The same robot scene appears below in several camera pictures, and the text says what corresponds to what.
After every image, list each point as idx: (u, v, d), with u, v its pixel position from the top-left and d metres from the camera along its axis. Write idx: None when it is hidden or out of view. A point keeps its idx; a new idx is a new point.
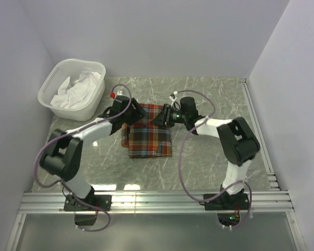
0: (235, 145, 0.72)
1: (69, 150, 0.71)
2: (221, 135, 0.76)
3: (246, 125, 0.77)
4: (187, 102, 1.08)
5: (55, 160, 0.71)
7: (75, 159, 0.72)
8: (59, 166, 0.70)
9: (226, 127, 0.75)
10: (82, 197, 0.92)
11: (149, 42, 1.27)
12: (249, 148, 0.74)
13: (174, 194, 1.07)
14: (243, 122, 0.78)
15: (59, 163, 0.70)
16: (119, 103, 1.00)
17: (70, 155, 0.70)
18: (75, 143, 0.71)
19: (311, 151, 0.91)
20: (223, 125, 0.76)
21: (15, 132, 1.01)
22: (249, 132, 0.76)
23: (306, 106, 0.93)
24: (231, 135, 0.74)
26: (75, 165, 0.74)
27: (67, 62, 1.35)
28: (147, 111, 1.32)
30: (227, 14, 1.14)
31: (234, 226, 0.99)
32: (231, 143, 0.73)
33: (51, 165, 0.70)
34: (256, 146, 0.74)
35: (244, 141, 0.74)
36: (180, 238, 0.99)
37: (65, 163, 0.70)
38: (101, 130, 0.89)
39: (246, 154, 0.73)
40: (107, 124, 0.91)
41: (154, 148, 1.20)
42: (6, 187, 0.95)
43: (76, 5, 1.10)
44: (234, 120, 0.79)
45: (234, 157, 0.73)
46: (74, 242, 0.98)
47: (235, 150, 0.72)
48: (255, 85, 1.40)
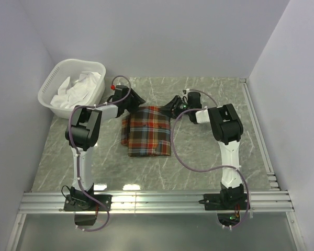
0: (220, 124, 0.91)
1: (92, 120, 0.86)
2: (211, 116, 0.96)
3: (232, 110, 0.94)
4: (193, 95, 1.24)
5: (79, 129, 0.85)
7: (97, 128, 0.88)
8: (84, 134, 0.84)
9: (215, 111, 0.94)
10: (86, 189, 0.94)
11: (149, 42, 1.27)
12: (233, 128, 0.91)
13: (174, 194, 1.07)
14: (232, 108, 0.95)
15: (84, 131, 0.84)
16: (119, 90, 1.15)
17: (94, 124, 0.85)
18: (96, 114, 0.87)
19: (311, 151, 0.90)
20: (213, 109, 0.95)
21: (15, 132, 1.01)
22: (235, 116, 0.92)
23: (306, 105, 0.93)
24: (217, 117, 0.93)
26: (96, 135, 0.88)
27: (67, 62, 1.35)
28: (147, 110, 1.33)
30: (227, 14, 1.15)
31: (234, 226, 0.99)
32: (217, 122, 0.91)
33: (77, 134, 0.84)
34: (239, 127, 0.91)
35: (229, 123, 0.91)
36: (181, 238, 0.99)
37: (89, 130, 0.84)
38: (111, 111, 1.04)
39: (230, 133, 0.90)
40: (115, 106, 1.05)
41: (154, 146, 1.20)
42: (6, 187, 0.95)
43: (76, 6, 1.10)
44: (225, 106, 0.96)
45: (219, 135, 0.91)
46: (74, 242, 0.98)
47: (220, 129, 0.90)
48: (255, 85, 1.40)
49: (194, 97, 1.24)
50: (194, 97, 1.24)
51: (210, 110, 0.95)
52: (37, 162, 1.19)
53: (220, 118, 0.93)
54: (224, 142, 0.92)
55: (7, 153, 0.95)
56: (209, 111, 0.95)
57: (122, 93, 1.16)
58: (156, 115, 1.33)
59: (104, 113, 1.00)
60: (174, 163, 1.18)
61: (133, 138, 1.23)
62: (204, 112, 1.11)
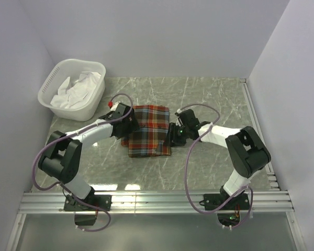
0: (245, 158, 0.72)
1: (68, 153, 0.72)
2: (231, 148, 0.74)
3: (254, 135, 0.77)
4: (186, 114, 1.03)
5: (54, 161, 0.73)
7: (75, 161, 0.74)
8: (58, 169, 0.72)
9: (237, 140, 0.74)
10: (82, 197, 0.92)
11: (149, 42, 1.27)
12: (259, 159, 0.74)
13: (174, 194, 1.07)
14: (253, 133, 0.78)
15: (58, 164, 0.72)
16: (122, 107, 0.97)
17: (69, 158, 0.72)
18: (74, 146, 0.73)
19: (312, 152, 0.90)
20: (233, 138, 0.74)
21: (15, 132, 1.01)
22: (260, 143, 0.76)
23: (305, 106, 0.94)
24: (242, 148, 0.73)
26: (74, 168, 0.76)
27: (67, 62, 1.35)
28: (148, 110, 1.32)
30: (227, 15, 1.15)
31: (234, 226, 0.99)
32: (242, 156, 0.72)
33: (50, 167, 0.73)
34: (267, 156, 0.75)
35: (254, 153, 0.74)
36: (180, 238, 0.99)
37: (63, 166, 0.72)
38: (101, 134, 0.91)
39: (257, 165, 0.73)
40: (108, 125, 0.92)
41: (154, 146, 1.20)
42: (6, 187, 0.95)
43: (76, 6, 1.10)
44: (243, 130, 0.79)
45: (245, 170, 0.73)
46: (74, 242, 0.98)
47: (246, 163, 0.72)
48: (255, 85, 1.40)
49: (186, 114, 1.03)
50: (184, 113, 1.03)
51: (232, 140, 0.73)
52: None
53: (244, 149, 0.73)
54: (247, 175, 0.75)
55: (7, 152, 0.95)
56: (231, 141, 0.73)
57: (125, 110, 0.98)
58: (156, 115, 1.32)
59: (92, 137, 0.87)
60: (174, 163, 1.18)
61: (133, 138, 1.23)
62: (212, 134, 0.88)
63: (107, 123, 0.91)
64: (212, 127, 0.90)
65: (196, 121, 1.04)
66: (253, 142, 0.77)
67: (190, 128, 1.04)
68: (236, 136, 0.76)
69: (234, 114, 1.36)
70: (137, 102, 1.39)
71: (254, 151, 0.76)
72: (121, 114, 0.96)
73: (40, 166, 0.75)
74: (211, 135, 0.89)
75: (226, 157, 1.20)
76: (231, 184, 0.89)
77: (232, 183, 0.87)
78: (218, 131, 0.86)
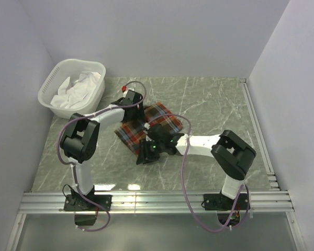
0: (236, 163, 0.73)
1: (88, 132, 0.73)
2: (219, 158, 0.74)
3: (235, 137, 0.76)
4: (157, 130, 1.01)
5: (75, 140, 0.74)
7: (93, 140, 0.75)
8: (78, 147, 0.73)
9: (222, 149, 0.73)
10: (85, 193, 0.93)
11: (149, 42, 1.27)
12: (248, 158, 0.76)
13: (174, 194, 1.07)
14: (234, 135, 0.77)
15: (79, 143, 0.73)
16: (133, 93, 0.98)
17: (89, 136, 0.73)
18: (92, 125, 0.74)
19: (312, 152, 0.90)
20: (217, 148, 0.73)
21: (15, 132, 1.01)
22: (243, 143, 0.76)
23: (306, 106, 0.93)
24: (231, 157, 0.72)
26: (92, 148, 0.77)
27: (67, 62, 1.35)
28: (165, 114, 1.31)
30: (227, 14, 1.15)
31: (234, 226, 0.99)
32: (233, 163, 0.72)
33: (71, 145, 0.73)
34: (252, 152, 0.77)
35: (241, 155, 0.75)
36: (180, 238, 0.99)
37: (83, 144, 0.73)
38: (114, 117, 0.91)
39: (247, 165, 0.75)
40: (121, 110, 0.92)
41: (135, 141, 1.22)
42: (6, 187, 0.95)
43: (76, 6, 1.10)
44: (222, 136, 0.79)
45: (238, 174, 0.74)
46: (75, 242, 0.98)
47: (238, 169, 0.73)
48: (255, 85, 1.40)
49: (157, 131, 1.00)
50: (155, 130, 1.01)
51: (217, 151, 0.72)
52: (37, 162, 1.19)
53: (232, 156, 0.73)
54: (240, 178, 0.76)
55: (7, 153, 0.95)
56: (217, 153, 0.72)
57: (135, 97, 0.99)
58: (166, 123, 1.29)
59: (107, 121, 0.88)
60: (174, 163, 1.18)
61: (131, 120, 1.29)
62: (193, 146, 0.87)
63: (119, 107, 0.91)
64: (190, 138, 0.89)
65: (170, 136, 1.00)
66: (237, 145, 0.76)
67: (165, 145, 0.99)
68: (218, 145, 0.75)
69: (234, 114, 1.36)
70: None
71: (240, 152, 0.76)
72: (131, 100, 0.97)
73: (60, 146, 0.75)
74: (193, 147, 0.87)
75: None
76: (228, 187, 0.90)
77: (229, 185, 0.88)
78: (198, 142, 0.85)
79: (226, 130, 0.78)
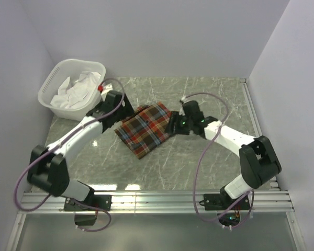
0: (257, 171, 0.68)
1: (52, 170, 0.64)
2: (244, 159, 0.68)
3: (270, 147, 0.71)
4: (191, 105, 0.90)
5: (42, 178, 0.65)
7: (62, 174, 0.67)
8: (45, 187, 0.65)
9: (251, 151, 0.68)
10: (81, 200, 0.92)
11: (149, 42, 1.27)
12: (270, 172, 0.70)
13: (175, 194, 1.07)
14: (269, 145, 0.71)
15: (45, 182, 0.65)
16: (112, 97, 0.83)
17: (55, 174, 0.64)
18: (57, 162, 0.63)
19: (312, 152, 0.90)
20: (247, 149, 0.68)
21: (15, 132, 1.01)
22: (273, 156, 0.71)
23: (306, 106, 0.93)
24: (256, 162, 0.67)
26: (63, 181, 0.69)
27: (67, 62, 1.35)
28: (165, 114, 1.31)
30: (227, 14, 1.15)
31: (234, 226, 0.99)
32: (254, 170, 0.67)
33: (38, 184, 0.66)
34: (277, 168, 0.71)
35: (265, 166, 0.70)
36: (180, 238, 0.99)
37: (50, 183, 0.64)
38: (91, 133, 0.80)
39: (266, 179, 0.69)
40: (96, 124, 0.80)
41: (135, 140, 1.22)
42: (6, 187, 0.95)
43: (76, 6, 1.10)
44: (257, 140, 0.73)
45: (253, 182, 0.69)
46: (75, 242, 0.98)
47: (258, 178, 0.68)
48: (255, 85, 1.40)
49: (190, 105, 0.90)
50: (189, 105, 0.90)
51: (246, 152, 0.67)
52: None
53: (257, 161, 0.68)
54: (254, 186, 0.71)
55: (7, 152, 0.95)
56: (245, 154, 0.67)
57: (116, 102, 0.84)
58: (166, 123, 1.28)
59: (80, 140, 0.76)
60: (174, 163, 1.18)
61: (131, 119, 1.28)
62: (222, 137, 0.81)
63: (93, 121, 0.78)
64: (222, 128, 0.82)
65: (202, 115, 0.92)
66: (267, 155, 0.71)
67: (194, 123, 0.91)
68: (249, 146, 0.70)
69: (234, 114, 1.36)
70: (137, 103, 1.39)
71: (265, 163, 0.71)
72: (111, 106, 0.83)
73: (28, 182, 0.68)
74: (222, 139, 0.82)
75: (226, 157, 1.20)
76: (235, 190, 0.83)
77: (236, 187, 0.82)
78: (228, 135, 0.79)
79: (264, 137, 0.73)
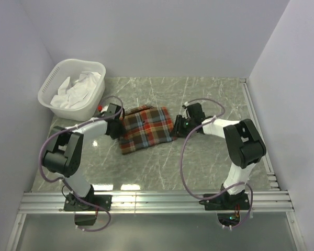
0: (239, 146, 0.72)
1: (70, 145, 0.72)
2: (227, 136, 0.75)
3: (252, 128, 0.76)
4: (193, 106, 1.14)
5: (58, 153, 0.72)
7: (77, 153, 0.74)
8: (61, 162, 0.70)
9: (233, 128, 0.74)
10: (82, 196, 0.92)
11: (149, 42, 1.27)
12: (255, 151, 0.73)
13: (174, 194, 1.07)
14: (251, 125, 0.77)
15: (62, 158, 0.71)
16: (113, 107, 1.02)
17: (72, 149, 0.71)
18: (77, 137, 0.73)
19: (312, 152, 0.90)
20: (230, 126, 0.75)
21: (16, 132, 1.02)
22: (256, 136, 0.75)
23: (305, 106, 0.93)
24: (237, 137, 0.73)
26: (76, 161, 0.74)
27: (67, 62, 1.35)
28: (164, 120, 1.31)
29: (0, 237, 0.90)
30: (227, 14, 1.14)
31: (234, 226, 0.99)
32: (237, 144, 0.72)
33: (53, 160, 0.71)
34: (262, 149, 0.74)
35: (250, 144, 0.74)
36: (180, 238, 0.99)
37: (67, 158, 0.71)
38: (97, 129, 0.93)
39: (251, 157, 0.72)
40: (102, 122, 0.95)
41: (125, 136, 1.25)
42: (7, 187, 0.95)
43: (76, 5, 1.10)
44: (241, 122, 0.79)
45: (239, 160, 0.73)
46: (74, 242, 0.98)
47: (240, 151, 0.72)
48: (255, 85, 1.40)
49: (192, 106, 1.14)
50: (191, 106, 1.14)
51: (228, 128, 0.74)
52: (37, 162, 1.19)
53: (240, 137, 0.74)
54: (242, 166, 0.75)
55: (7, 152, 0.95)
56: (227, 130, 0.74)
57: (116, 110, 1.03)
58: (162, 129, 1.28)
59: (90, 131, 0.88)
60: (174, 163, 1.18)
61: (131, 114, 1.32)
62: (215, 126, 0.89)
63: (101, 120, 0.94)
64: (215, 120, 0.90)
65: (203, 115, 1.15)
66: (250, 134, 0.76)
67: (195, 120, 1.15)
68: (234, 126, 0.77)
69: (234, 113, 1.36)
70: (137, 102, 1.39)
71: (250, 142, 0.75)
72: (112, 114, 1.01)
73: (42, 162, 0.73)
74: (214, 125, 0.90)
75: (226, 157, 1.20)
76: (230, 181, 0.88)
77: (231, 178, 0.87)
78: (222, 123, 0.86)
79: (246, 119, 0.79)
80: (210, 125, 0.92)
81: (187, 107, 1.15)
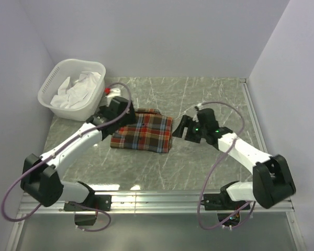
0: (270, 190, 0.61)
1: (43, 183, 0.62)
2: (255, 177, 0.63)
3: (285, 168, 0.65)
4: (205, 114, 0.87)
5: (33, 189, 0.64)
7: (54, 186, 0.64)
8: (38, 197, 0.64)
9: (266, 169, 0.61)
10: (81, 202, 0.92)
11: (149, 42, 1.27)
12: (284, 193, 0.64)
13: (174, 194, 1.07)
14: (285, 166, 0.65)
15: (37, 192, 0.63)
16: (116, 103, 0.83)
17: (45, 187, 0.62)
18: (49, 174, 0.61)
19: (312, 152, 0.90)
20: (262, 167, 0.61)
21: (16, 132, 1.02)
22: (288, 177, 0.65)
23: (305, 106, 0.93)
24: (270, 181, 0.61)
26: (57, 190, 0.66)
27: (67, 62, 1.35)
28: (163, 130, 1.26)
29: (0, 237, 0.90)
30: (227, 14, 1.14)
31: (234, 226, 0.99)
32: (267, 189, 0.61)
33: (31, 193, 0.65)
34: (292, 190, 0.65)
35: (280, 186, 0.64)
36: (180, 238, 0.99)
37: (43, 194, 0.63)
38: (90, 140, 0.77)
39: (280, 200, 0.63)
40: (96, 132, 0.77)
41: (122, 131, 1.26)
42: (7, 187, 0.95)
43: (76, 4, 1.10)
44: (272, 159, 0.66)
45: (265, 204, 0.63)
46: (75, 242, 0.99)
47: (270, 196, 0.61)
48: (255, 85, 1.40)
49: (205, 115, 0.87)
50: (203, 114, 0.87)
51: (260, 171, 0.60)
52: None
53: (271, 181, 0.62)
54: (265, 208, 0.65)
55: (7, 152, 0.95)
56: (260, 173, 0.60)
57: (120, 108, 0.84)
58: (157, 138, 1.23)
59: (81, 146, 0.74)
60: (174, 163, 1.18)
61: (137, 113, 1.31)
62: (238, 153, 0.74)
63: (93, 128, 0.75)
64: (237, 143, 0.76)
65: (217, 126, 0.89)
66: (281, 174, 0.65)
67: (208, 132, 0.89)
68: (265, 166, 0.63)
69: (234, 114, 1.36)
70: (137, 103, 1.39)
71: (278, 183, 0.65)
72: (114, 112, 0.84)
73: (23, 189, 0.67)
74: (236, 152, 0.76)
75: (226, 157, 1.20)
76: (239, 196, 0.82)
77: (239, 192, 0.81)
78: (244, 150, 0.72)
79: (279, 156, 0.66)
80: (233, 150, 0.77)
81: (197, 114, 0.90)
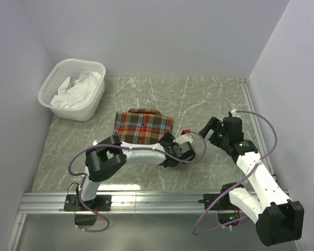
0: (274, 233, 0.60)
1: (108, 162, 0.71)
2: (264, 216, 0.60)
3: (301, 217, 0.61)
4: (231, 122, 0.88)
5: (96, 160, 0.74)
7: (110, 171, 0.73)
8: (94, 168, 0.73)
9: (279, 216, 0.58)
10: (83, 198, 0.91)
11: (149, 42, 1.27)
12: (287, 236, 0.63)
13: (174, 193, 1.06)
14: (301, 216, 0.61)
15: (98, 165, 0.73)
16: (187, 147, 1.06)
17: (108, 167, 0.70)
18: (118, 160, 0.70)
19: (312, 152, 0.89)
20: (276, 213, 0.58)
21: (15, 132, 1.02)
22: (298, 225, 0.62)
23: (305, 105, 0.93)
24: (277, 226, 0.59)
26: (108, 175, 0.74)
27: (66, 62, 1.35)
28: (163, 129, 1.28)
29: (0, 237, 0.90)
30: (227, 14, 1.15)
31: (234, 226, 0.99)
32: (271, 231, 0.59)
33: (92, 161, 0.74)
34: (296, 236, 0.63)
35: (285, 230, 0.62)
36: (180, 238, 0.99)
37: (99, 169, 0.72)
38: (154, 158, 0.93)
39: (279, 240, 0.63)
40: (161, 155, 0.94)
41: (123, 132, 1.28)
42: (7, 187, 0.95)
43: (75, 4, 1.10)
44: (290, 204, 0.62)
45: (262, 239, 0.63)
46: (75, 241, 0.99)
47: (271, 237, 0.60)
48: (255, 85, 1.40)
49: (232, 125, 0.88)
50: (230, 123, 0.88)
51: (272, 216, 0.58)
52: (37, 162, 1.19)
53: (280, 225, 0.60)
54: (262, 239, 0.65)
55: (7, 152, 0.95)
56: (271, 217, 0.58)
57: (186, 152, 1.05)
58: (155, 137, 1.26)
59: (141, 158, 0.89)
60: None
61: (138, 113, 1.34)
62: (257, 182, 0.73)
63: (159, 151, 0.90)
64: (259, 171, 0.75)
65: (240, 139, 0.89)
66: (292, 220, 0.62)
67: (230, 141, 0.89)
68: (279, 209, 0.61)
69: None
70: (137, 103, 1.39)
71: (286, 226, 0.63)
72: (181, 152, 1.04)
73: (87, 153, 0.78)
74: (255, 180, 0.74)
75: (226, 157, 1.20)
76: (239, 205, 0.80)
77: (240, 204, 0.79)
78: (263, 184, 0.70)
79: (299, 204, 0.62)
80: (253, 178, 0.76)
81: (224, 121, 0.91)
